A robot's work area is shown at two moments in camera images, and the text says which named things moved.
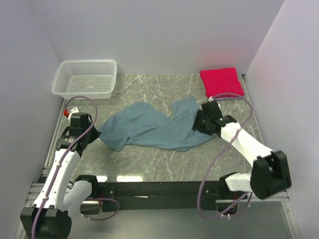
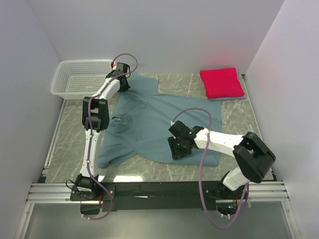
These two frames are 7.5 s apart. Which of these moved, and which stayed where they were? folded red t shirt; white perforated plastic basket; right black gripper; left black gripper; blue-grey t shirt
Moved: left black gripper; right black gripper; blue-grey t shirt
Stayed: folded red t shirt; white perforated plastic basket
